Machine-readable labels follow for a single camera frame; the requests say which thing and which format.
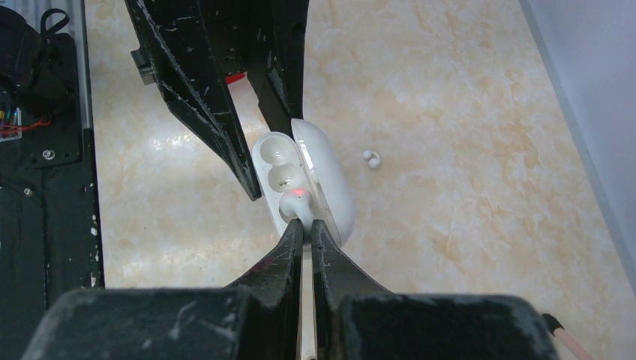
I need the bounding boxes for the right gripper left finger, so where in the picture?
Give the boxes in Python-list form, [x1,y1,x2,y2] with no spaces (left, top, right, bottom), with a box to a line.
[24,219,304,359]

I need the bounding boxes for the white oval charging case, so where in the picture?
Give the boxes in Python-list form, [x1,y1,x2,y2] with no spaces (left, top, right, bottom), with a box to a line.
[252,118,356,246]

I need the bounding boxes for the red plastic box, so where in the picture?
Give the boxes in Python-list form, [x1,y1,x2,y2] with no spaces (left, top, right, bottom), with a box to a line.
[225,72,246,85]

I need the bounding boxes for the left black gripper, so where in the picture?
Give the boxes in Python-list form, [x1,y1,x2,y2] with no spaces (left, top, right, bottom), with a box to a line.
[126,0,309,200]

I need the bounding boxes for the white clip earbud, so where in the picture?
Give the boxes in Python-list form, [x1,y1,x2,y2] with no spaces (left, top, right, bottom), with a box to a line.
[279,188,314,234]
[362,150,382,170]

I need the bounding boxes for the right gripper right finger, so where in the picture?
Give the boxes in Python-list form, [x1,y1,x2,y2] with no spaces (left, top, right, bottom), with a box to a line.
[310,220,557,359]

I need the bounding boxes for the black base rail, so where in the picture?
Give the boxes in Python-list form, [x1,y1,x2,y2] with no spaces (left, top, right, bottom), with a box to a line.
[1,1,104,359]

